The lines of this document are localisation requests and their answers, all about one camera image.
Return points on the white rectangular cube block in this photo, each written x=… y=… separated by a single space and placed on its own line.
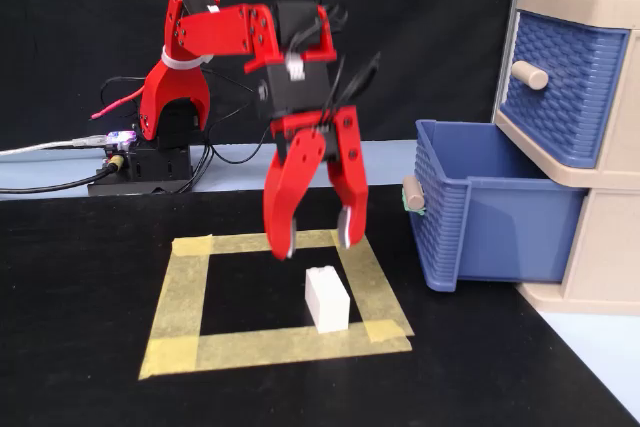
x=327 y=304

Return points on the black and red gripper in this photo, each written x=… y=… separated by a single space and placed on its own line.
x=297 y=92

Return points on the black table mat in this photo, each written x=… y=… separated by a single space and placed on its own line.
x=75 y=272

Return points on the black backdrop cloth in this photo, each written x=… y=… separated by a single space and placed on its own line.
x=425 y=22

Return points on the beige plastic drawer cabinet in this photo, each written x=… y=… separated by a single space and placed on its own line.
x=615 y=247

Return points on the controller board with purple light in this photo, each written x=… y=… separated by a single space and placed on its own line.
x=120 y=139

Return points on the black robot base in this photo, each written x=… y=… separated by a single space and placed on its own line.
x=150 y=167

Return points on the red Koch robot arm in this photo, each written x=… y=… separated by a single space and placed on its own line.
x=215 y=32

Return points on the yellow masking tape strip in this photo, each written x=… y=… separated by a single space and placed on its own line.
x=235 y=243
x=180 y=297
x=372 y=287
x=280 y=347

